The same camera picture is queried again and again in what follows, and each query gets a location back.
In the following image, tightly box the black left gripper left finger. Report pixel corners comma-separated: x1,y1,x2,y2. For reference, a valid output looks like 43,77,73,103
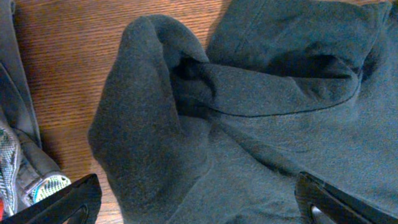
1,174,102,224

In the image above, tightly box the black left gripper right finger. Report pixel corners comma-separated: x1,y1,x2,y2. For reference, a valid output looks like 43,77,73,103
294,172,397,224

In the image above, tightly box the dark green Nike t-shirt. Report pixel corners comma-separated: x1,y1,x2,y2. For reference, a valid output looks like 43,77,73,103
88,1,397,223

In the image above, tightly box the grey folded garment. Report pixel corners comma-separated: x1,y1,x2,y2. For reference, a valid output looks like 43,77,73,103
1,0,71,218

